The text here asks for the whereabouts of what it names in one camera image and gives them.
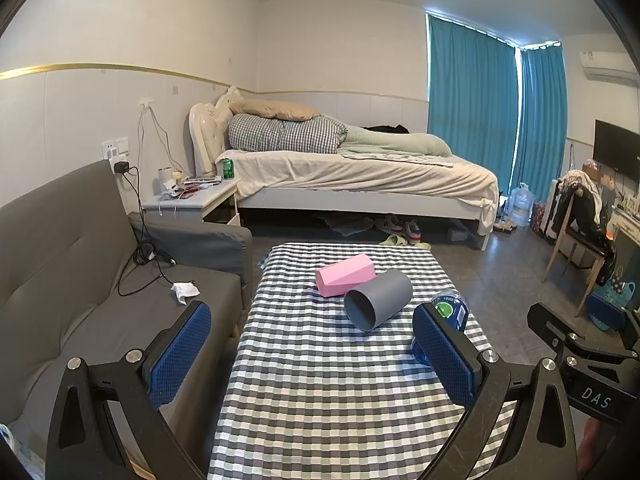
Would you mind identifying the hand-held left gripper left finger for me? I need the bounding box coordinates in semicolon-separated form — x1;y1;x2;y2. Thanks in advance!
45;301;213;480

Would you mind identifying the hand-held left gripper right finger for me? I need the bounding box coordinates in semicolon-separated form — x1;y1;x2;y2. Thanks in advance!
412;302;582;480

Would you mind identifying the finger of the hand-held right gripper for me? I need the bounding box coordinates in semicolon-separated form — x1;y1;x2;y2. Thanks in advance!
527;302;588;362

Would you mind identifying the grey cup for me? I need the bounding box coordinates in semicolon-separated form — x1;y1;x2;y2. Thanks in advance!
343;268;414;332

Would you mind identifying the person's right hand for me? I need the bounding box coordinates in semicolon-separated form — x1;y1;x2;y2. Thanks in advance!
580;416;620;480

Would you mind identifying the blue plastic bottle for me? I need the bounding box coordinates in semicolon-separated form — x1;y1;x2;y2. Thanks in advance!
411;290;471;367

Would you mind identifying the crumpled white tissue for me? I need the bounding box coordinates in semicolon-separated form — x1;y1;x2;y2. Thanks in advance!
171;281;202;305

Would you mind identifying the blue bag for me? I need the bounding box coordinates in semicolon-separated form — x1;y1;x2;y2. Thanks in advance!
584;280;637;332

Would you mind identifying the wooden chair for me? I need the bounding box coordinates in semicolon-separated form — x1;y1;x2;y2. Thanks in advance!
543;180;609;319

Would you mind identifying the white cabinet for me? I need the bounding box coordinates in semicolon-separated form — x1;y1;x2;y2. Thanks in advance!
602;206;640;283

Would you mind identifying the black jacket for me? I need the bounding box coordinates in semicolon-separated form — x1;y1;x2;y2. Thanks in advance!
547;182;619;287

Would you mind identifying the clear water jug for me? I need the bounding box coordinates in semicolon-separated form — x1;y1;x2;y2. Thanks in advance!
509;182;534;228

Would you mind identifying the checkered tablecloth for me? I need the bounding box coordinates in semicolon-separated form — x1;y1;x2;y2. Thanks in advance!
207;242;518;480

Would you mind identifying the grey sofa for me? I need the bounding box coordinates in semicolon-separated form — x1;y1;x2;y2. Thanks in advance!
0;159;254;480

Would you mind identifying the pink box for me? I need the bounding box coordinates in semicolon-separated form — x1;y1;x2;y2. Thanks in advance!
315;253;377;297

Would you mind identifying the white nightstand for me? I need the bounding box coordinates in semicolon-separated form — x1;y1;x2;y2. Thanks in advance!
141;177;244;227

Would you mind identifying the white garment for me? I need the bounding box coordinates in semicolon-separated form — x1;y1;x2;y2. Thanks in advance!
562;169;601;197

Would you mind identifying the black television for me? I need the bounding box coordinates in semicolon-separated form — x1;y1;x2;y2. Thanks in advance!
594;119;640;184

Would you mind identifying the white bed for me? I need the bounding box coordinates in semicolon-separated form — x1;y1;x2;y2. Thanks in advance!
188;87;501;252

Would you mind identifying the clear plastic packet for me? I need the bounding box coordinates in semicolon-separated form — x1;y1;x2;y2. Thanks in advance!
0;422;47;480

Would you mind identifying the narrow teal curtain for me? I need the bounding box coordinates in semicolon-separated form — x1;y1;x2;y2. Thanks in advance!
515;42;569;211

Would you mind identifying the light green blanket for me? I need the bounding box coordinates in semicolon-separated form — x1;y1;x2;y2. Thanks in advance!
337;125;454;167

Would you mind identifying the wide teal curtain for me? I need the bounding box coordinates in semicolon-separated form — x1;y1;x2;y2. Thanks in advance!
425;12;521;189

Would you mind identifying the checkered quilt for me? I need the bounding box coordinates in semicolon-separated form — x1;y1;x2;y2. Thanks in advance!
228;113;349;155

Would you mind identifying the beige pillow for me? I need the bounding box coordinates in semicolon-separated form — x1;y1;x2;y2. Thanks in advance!
229;100;321;122

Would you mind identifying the white air conditioner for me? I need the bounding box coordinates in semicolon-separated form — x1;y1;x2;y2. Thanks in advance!
579;50;640;84

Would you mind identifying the black charger cable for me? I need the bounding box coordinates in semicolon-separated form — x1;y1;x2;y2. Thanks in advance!
115;165;177;297

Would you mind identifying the white wall switch panel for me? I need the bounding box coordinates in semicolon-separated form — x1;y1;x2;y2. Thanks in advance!
102;137;132;159

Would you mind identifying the white cable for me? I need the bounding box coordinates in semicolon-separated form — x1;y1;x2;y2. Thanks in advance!
137;104;184;172

